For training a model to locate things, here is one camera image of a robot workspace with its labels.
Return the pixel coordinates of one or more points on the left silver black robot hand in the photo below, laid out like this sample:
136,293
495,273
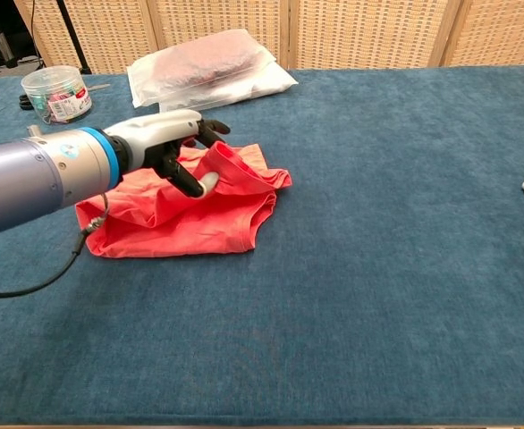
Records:
154,134

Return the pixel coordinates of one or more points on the red t-shirt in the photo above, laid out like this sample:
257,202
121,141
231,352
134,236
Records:
177,232

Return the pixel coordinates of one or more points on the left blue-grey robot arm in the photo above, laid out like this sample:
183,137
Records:
20,179

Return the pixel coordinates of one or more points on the clear bag with maroon garment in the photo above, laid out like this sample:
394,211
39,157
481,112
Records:
199,62

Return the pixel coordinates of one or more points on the clear plastic jar of clips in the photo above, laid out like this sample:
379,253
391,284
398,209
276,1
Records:
56,98

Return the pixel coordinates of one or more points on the white bagged garment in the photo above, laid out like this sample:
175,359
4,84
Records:
266,85

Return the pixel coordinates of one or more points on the black tripod stand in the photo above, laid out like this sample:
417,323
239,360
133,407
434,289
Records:
72,40

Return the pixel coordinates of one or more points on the blue felt table mat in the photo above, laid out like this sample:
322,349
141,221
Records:
333,268

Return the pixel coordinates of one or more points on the wicker folding screen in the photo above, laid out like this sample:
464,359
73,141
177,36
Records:
369,31

